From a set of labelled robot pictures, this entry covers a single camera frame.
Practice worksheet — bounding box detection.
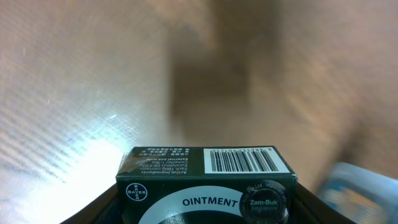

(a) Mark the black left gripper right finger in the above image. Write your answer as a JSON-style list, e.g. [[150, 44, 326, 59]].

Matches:
[[289, 184, 355, 224]]

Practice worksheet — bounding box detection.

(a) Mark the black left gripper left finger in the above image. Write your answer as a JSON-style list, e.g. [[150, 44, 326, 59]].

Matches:
[[61, 184, 123, 224]]

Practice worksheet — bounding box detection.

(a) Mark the clear plastic container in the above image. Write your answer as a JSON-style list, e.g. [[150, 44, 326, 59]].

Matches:
[[317, 162, 397, 224]]

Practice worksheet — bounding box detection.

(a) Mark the green ointment box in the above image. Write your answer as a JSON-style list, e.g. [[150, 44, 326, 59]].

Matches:
[[116, 146, 298, 224]]

